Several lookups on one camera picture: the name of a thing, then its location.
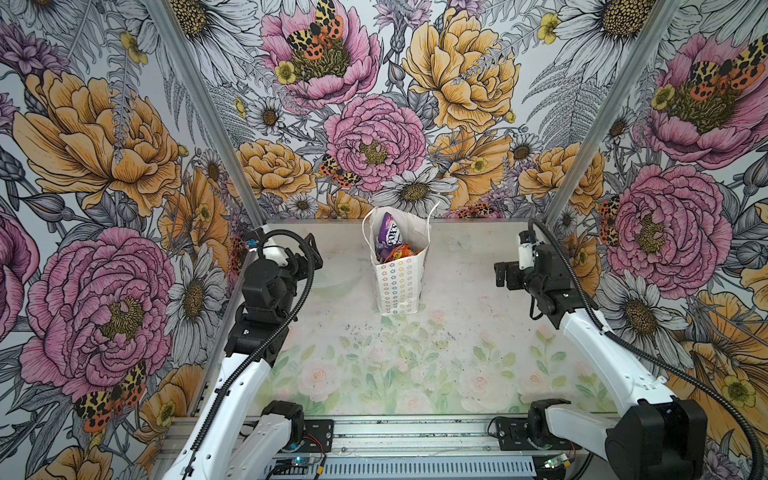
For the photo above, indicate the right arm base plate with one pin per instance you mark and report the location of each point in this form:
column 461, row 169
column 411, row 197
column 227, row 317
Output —
column 511, row 434

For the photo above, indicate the white vented box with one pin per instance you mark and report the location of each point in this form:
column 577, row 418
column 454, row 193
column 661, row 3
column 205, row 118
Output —
column 501, row 467

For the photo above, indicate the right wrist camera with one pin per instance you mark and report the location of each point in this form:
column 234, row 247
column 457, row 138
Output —
column 526, row 246

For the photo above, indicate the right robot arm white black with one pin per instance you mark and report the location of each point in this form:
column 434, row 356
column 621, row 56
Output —
column 657, row 435

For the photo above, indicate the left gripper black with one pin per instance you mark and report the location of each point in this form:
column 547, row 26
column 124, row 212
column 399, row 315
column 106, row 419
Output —
column 299, row 262

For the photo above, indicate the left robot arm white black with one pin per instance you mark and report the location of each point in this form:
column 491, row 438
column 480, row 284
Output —
column 216, row 448

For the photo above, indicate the orange snack bag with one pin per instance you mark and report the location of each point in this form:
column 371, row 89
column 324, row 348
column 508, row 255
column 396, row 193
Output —
column 398, row 252

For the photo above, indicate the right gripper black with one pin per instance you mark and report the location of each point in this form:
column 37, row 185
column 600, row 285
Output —
column 512, row 269

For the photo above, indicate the white paper bag with print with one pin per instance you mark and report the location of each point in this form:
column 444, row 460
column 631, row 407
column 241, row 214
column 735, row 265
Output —
column 398, row 284

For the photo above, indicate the aluminium front rail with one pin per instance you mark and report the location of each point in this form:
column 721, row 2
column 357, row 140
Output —
column 416, row 436

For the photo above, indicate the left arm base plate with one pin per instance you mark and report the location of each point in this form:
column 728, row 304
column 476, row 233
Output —
column 318, row 436

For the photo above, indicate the purple snack packet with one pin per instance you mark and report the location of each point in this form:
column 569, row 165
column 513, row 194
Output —
column 389, row 237

